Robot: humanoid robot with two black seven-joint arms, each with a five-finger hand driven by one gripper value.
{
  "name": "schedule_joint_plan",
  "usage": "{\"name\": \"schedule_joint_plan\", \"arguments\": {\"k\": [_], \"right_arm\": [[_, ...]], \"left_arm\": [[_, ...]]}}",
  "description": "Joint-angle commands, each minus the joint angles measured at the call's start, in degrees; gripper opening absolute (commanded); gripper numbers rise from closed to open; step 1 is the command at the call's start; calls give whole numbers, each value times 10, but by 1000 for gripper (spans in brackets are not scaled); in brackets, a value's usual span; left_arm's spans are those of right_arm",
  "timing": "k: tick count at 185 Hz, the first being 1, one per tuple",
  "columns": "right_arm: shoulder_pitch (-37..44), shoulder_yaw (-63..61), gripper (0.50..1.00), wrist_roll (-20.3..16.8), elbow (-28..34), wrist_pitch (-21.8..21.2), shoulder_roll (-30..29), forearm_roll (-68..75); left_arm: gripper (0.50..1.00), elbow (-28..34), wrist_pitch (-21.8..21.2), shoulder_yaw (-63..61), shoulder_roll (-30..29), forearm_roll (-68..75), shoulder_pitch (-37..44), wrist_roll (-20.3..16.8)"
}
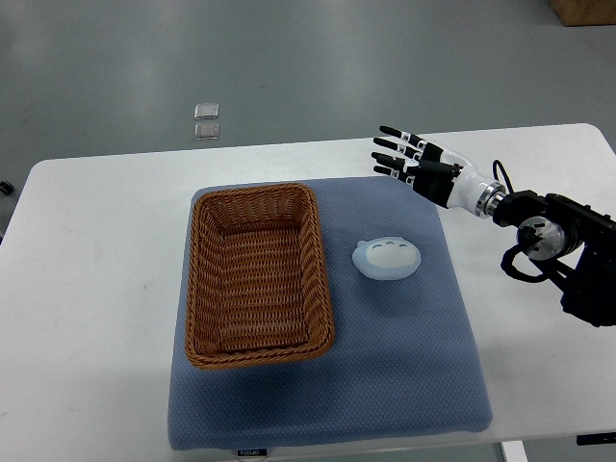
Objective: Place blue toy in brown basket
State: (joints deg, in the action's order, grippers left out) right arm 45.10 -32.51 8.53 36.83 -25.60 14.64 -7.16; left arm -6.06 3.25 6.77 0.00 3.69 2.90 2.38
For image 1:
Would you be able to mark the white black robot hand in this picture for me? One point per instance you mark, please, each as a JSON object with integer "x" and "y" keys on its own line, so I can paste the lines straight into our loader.
{"x": 440, "y": 175}

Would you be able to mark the blue plush toy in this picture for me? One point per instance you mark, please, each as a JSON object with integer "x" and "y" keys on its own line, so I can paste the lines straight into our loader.
{"x": 386, "y": 258}

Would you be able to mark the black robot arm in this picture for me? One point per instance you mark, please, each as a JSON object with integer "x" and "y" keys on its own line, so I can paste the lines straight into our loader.
{"x": 564, "y": 242}

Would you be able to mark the brown wicker basket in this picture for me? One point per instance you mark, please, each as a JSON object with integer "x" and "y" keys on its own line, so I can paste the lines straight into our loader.
{"x": 257, "y": 286}

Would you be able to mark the blue quilted mat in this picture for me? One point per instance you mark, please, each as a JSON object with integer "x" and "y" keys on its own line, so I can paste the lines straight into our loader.
{"x": 403, "y": 362}

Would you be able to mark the cardboard box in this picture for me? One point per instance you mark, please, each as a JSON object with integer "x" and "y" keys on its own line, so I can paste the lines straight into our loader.
{"x": 576, "y": 13}

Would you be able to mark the upper metal floor plate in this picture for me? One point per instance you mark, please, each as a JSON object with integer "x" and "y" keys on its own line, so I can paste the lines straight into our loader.
{"x": 206, "y": 111}

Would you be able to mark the white table leg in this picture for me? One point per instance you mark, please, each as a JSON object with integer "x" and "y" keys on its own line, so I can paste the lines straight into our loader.
{"x": 513, "y": 451}

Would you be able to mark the black object at left edge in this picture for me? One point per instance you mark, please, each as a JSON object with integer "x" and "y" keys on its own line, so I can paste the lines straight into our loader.
{"x": 6, "y": 188}

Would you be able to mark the black table bracket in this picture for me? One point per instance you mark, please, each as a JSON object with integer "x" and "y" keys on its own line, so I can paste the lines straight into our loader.
{"x": 596, "y": 439}

